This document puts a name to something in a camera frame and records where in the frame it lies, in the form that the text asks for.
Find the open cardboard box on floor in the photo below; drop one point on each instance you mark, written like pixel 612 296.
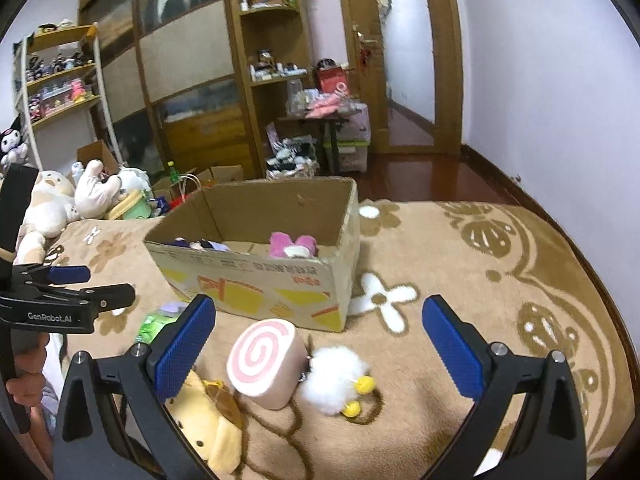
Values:
pixel 209 177

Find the yellow dog plush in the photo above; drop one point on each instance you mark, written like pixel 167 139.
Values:
pixel 209 418

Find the green yellow plush toy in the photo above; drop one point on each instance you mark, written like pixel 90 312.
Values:
pixel 134 206

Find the cream brown plush cat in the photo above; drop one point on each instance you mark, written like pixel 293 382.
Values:
pixel 51 209

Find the small dark side table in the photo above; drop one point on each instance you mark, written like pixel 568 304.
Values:
pixel 327 124

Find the green tissue pack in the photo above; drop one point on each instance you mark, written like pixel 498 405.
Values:
pixel 152 324

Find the pink white plush toy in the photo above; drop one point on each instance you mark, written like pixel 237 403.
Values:
pixel 282 246

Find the cardboard box with yellow print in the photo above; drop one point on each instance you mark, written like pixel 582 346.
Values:
pixel 311 293

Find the white plush rabbit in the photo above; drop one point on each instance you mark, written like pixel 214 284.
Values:
pixel 97 191

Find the wooden wardrobe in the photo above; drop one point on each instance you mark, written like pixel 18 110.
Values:
pixel 172 79

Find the yellow rack shelf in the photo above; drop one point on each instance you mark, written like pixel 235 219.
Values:
pixel 57 72

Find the black white Kuromi plush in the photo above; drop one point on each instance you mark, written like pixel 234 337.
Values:
pixel 14 149

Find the red bag on table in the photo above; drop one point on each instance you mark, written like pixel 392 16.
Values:
pixel 333 79

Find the wooden door with glass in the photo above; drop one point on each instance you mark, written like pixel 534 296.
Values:
pixel 406 61

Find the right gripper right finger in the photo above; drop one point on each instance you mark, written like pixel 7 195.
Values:
pixel 525 422

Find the red paper shopping bag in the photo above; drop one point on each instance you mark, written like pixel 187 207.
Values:
pixel 185 184

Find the wooden corner shelf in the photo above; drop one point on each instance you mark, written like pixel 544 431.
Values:
pixel 270 48

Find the white fluffy duck plush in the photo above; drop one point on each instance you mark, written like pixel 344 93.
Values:
pixel 336 380

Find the white-haired purple plush doll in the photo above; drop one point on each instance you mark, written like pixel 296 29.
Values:
pixel 200 245

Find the pink swirl roll plush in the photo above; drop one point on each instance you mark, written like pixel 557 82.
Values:
pixel 266 363

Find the green bottle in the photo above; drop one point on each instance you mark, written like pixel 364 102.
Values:
pixel 174 174

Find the basket with striped toys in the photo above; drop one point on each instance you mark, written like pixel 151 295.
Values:
pixel 291 157

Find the pink clothes on table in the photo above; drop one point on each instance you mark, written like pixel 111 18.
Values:
pixel 326 104

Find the purple item in clear bag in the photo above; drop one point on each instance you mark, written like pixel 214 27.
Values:
pixel 172 309

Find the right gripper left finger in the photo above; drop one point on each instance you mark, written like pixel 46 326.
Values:
pixel 90 439

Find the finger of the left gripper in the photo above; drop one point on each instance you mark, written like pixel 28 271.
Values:
pixel 50 275
pixel 109 297

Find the person's left hand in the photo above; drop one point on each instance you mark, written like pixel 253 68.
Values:
pixel 27 389

